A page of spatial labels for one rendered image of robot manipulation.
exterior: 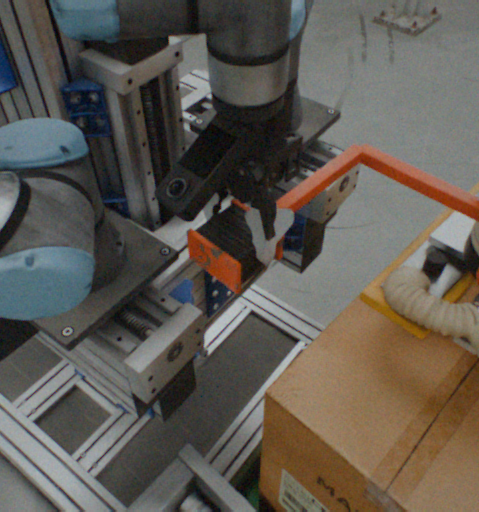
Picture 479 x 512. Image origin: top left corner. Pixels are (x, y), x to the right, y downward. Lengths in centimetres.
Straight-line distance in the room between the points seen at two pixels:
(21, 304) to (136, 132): 39
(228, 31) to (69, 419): 136
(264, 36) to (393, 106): 274
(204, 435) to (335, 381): 81
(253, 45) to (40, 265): 30
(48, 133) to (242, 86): 31
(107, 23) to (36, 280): 27
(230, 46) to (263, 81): 4
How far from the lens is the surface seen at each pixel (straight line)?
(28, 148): 72
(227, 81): 52
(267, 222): 59
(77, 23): 49
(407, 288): 72
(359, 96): 326
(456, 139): 305
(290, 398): 83
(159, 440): 162
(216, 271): 66
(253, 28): 49
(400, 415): 84
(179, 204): 54
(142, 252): 88
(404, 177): 79
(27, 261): 61
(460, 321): 70
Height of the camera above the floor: 167
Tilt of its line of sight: 47 degrees down
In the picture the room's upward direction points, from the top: straight up
